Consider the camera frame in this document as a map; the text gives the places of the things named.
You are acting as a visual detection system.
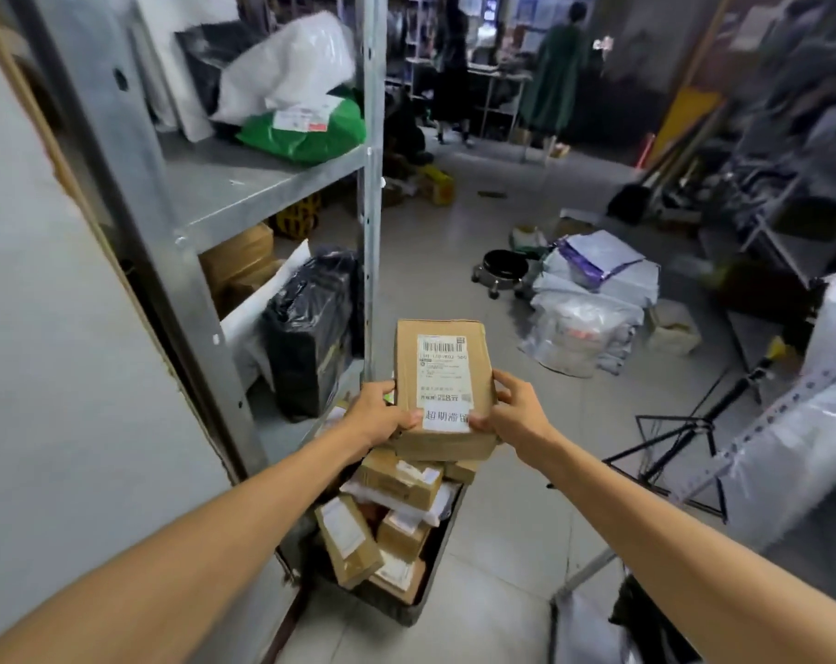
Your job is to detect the yellow orange board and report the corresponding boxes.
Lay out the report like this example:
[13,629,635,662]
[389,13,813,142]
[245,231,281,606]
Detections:
[649,86,723,163]

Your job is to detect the black fabric bag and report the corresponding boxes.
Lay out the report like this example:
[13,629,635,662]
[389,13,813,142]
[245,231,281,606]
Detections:
[610,573,703,664]

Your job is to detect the person's left hand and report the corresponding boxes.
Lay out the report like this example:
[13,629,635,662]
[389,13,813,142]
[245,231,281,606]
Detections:
[345,381,424,464]

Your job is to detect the grey metal shelf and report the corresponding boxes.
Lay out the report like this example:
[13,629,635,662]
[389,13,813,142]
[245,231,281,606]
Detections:
[16,0,391,602]

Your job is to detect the person's left forearm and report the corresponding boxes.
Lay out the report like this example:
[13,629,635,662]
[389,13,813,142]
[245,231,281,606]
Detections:
[0,424,371,664]

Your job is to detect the green plastic mailer bag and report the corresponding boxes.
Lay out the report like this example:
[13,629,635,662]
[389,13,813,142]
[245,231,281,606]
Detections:
[236,96,367,165]

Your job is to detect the black light stand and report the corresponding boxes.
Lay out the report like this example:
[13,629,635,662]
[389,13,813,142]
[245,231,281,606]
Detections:
[549,351,778,523]

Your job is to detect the heap of white plastic bags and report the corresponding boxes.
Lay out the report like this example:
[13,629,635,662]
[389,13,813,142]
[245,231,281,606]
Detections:
[517,231,661,378]

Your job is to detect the low grey metal rack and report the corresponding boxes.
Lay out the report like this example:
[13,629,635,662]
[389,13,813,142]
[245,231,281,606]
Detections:
[549,359,836,664]

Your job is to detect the stacked brown cardboard boxes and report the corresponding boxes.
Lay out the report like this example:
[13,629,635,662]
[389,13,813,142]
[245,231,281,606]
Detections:
[199,222,284,315]

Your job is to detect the big white plastic sack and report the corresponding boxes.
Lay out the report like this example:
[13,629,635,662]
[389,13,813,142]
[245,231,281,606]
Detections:
[721,272,836,554]

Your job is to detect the squat cardboard box white label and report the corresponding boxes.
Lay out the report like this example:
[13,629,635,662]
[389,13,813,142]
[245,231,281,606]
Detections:
[395,318,499,462]

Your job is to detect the person's right forearm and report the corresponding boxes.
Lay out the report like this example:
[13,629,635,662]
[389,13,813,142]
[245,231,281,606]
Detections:
[531,434,836,664]

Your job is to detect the small taped cardboard parcel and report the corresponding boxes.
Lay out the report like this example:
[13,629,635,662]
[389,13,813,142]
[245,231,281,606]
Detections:
[357,448,445,511]

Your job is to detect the black plastic bag parcel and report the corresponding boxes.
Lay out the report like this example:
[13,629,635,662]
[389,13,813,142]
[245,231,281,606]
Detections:
[262,249,361,420]

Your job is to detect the labelled cardboard box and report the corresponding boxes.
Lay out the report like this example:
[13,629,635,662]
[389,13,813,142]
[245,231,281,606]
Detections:
[314,397,353,440]

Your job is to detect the white mailer bag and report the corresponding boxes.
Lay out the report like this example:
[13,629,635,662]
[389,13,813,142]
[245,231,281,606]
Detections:
[339,476,460,528]

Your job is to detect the person's right hand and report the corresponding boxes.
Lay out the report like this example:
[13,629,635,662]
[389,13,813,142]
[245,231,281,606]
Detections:
[467,369,564,471]

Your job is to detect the cardboard box with black handwriting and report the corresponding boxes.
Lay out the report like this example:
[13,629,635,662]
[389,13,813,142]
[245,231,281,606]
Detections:
[369,549,427,606]

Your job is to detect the background shelving with goods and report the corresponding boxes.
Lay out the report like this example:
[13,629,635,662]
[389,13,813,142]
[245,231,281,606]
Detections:
[383,0,836,381]

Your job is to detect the black rolling stool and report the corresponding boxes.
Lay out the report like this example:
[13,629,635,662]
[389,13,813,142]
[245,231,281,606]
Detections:
[471,249,533,301]

